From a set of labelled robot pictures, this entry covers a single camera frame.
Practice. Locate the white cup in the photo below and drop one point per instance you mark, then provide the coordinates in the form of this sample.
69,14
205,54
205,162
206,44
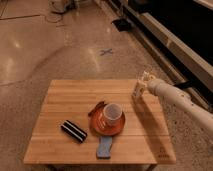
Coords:
112,113

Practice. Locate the black white striped box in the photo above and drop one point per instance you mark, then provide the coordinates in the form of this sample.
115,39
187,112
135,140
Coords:
74,131

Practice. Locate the white machine base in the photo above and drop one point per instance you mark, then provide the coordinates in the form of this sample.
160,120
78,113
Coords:
61,6

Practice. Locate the black floor mat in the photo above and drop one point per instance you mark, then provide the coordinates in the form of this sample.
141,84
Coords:
122,24

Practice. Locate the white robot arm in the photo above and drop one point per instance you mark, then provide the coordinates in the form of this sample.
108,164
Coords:
179,98

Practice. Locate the wooden table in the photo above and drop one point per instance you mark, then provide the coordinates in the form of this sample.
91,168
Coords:
144,140

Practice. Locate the blue sponge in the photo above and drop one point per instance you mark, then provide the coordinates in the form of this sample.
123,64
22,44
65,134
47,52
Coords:
104,147

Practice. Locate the long metal rail bench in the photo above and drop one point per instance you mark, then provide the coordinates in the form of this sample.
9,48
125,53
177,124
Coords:
180,35

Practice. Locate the orange round plate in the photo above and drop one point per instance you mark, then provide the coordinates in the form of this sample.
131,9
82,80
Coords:
101,125

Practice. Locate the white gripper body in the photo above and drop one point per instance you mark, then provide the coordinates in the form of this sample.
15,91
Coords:
146,77

